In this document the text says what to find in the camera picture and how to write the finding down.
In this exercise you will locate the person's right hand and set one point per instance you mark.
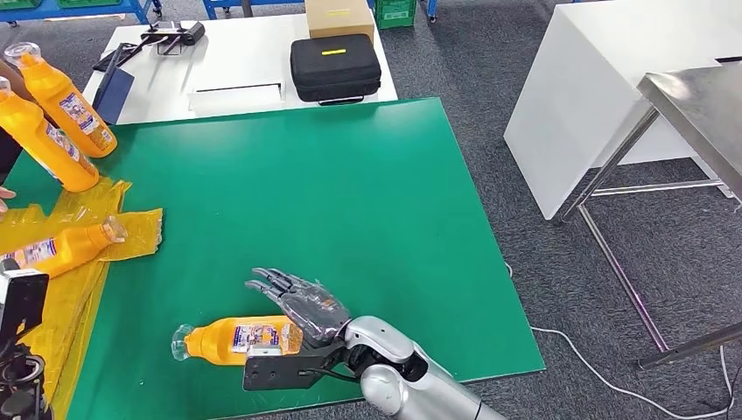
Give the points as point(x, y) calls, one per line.
point(4, 197)

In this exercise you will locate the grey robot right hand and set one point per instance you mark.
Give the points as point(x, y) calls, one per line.
point(313, 307)

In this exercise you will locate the orange detergent bottle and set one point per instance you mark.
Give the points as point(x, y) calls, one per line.
point(40, 139)
point(232, 339)
point(64, 249)
point(61, 98)

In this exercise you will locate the person's left forearm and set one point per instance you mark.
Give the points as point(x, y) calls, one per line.
point(14, 81)

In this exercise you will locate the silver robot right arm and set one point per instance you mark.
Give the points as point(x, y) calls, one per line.
point(406, 377)

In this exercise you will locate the yellow translucent plastic film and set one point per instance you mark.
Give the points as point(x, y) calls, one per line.
point(87, 301)

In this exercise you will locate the black flat tablet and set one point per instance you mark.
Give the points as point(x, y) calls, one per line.
point(114, 57)

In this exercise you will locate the green plastic crate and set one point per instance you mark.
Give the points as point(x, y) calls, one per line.
point(395, 13)
point(17, 3)
point(87, 2)

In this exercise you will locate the blue metal rack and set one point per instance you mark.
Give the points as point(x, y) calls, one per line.
point(87, 9)
point(272, 4)

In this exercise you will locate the white flat box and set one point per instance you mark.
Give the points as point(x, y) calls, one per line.
point(236, 97)

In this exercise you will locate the black zippered carrying case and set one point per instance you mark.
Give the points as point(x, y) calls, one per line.
point(335, 68)

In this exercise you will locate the black controller with antennas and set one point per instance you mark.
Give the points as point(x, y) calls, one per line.
point(189, 33)

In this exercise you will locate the white desk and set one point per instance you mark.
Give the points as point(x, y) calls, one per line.
point(243, 58)

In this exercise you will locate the brown cardboard box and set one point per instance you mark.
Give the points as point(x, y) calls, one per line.
point(340, 18)

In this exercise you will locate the blue rack leg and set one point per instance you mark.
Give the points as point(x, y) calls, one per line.
point(432, 8)

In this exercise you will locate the large white table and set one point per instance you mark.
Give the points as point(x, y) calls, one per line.
point(579, 87)

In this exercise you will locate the stainless steel table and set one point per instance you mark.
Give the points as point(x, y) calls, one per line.
point(701, 110)

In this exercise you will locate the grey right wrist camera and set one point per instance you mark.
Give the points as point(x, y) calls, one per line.
point(278, 368)

